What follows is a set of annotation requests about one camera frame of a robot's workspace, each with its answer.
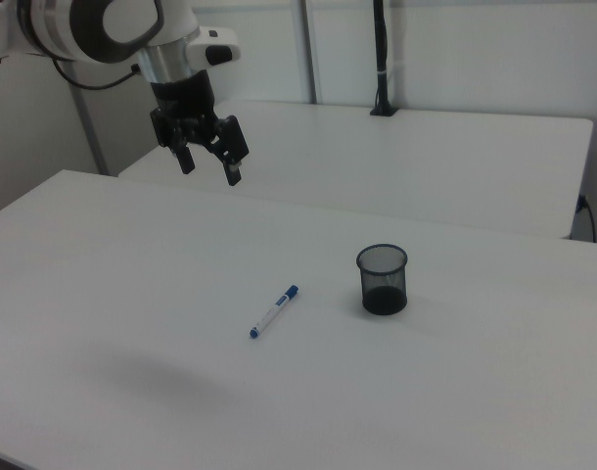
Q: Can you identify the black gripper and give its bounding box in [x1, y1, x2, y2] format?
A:
[149, 70, 252, 187]

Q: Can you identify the blue and white marker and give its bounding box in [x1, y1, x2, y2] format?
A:
[249, 284, 300, 340]

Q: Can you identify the white side table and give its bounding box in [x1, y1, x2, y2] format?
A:
[117, 99, 595, 241]

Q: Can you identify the black pole with white tie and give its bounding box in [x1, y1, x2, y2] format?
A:
[369, 0, 398, 118]

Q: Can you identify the black mesh pen cup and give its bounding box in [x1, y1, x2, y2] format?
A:
[355, 243, 409, 316]

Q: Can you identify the grey partition post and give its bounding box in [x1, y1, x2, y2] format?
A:
[69, 61, 110, 176]
[295, 0, 325, 105]

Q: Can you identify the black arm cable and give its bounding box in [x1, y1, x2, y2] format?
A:
[51, 57, 142, 91]

